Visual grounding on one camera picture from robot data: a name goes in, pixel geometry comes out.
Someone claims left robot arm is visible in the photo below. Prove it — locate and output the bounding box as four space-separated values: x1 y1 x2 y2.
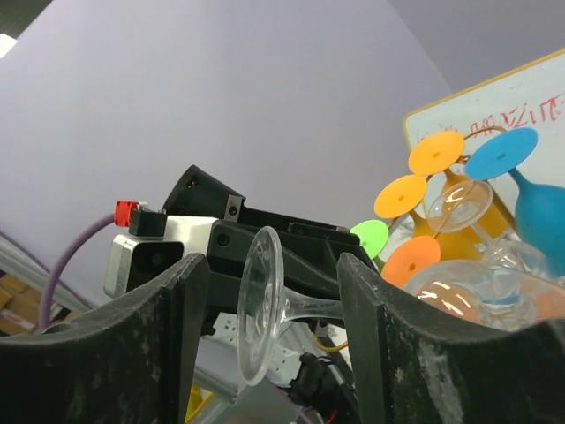
164 165 375 423

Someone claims blue plastic wine glass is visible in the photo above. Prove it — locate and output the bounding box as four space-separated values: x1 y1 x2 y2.
465 127 564 276

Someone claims gold wire wine glass rack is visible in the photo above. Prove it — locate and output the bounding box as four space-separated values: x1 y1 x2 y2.
383 125 522 248

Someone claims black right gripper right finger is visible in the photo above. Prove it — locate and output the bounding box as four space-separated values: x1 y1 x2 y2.
337 254 564 423

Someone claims clear champagne flute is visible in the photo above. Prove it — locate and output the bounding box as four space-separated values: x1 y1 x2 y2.
237 226 343 386

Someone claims frosted clear tumbler glass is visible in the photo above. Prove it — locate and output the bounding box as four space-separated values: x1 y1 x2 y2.
428 180 557 282

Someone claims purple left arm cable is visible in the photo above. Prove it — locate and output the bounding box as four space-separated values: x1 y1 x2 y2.
0 214 118 332

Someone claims small whiteboard with yellow frame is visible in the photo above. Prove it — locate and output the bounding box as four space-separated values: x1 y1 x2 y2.
403 50 564 186

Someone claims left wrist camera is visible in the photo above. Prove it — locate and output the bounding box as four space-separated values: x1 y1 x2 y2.
103 201 217 299

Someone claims yellow plastic wine glass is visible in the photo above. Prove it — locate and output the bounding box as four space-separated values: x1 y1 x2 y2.
408 130 517 231
374 174 480 261

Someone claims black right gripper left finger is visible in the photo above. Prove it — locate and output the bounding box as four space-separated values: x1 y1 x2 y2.
1 254 210 423

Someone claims green plastic wine glass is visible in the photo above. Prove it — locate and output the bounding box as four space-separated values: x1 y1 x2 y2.
350 219 389 260

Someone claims orange plastic wine glass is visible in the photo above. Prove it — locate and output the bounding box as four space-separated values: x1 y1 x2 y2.
381 236 564 331

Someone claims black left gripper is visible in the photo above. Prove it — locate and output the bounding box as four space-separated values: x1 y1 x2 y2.
164 165 375 309

